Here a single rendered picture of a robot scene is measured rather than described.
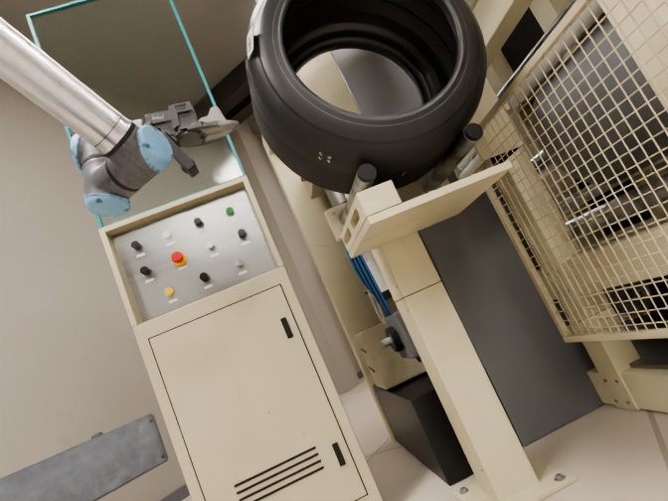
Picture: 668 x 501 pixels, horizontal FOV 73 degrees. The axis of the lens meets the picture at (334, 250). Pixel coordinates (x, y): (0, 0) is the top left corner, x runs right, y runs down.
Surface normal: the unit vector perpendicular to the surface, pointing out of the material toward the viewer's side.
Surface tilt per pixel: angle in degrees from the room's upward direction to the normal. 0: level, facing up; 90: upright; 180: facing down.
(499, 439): 90
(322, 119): 97
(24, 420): 90
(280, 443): 90
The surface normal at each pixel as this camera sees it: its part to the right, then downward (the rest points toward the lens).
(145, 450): 0.78, -0.43
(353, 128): 0.04, -0.04
